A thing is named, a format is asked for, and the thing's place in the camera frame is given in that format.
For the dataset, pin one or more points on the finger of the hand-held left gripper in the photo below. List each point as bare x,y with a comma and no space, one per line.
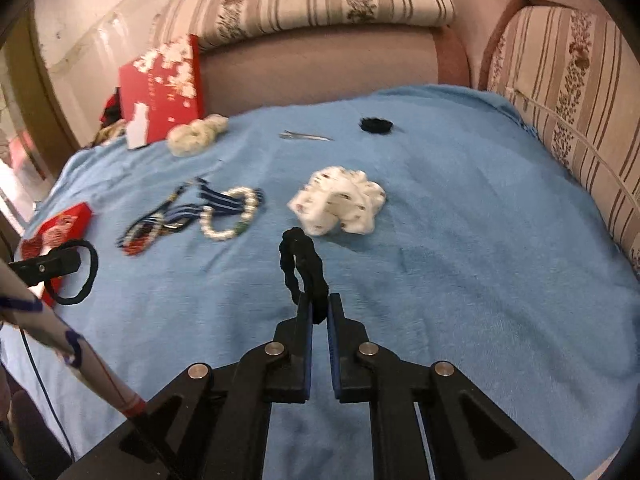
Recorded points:
47,264

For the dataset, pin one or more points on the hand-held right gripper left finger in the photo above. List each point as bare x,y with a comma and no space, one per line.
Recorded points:
306,345

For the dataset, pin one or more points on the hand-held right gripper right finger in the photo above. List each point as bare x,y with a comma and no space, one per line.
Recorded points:
332,350

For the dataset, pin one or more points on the red cardboard box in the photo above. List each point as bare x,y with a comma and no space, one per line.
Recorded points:
75,217

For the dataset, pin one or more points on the white dotted scrunchie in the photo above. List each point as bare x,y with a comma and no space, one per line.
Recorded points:
350,200

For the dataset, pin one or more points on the navy striped band watch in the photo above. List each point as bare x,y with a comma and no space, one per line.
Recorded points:
220,200

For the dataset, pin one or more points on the blue blanket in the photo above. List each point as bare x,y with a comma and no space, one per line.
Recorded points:
450,270

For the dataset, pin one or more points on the patterned scarf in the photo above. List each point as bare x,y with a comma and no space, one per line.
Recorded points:
110,132

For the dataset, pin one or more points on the wooden glass door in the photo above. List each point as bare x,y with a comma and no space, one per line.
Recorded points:
47,105

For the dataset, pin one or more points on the dark clothes pile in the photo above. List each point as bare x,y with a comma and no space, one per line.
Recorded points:
111,105

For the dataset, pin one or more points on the cream dotted scrunchie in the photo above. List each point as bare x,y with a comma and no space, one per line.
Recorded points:
192,135

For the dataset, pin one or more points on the red box lid with cat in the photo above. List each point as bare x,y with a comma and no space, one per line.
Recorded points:
160,90

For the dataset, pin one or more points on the metal hair clip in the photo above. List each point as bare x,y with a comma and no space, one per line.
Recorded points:
305,135

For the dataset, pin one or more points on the brown sofa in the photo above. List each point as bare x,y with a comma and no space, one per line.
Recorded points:
320,65

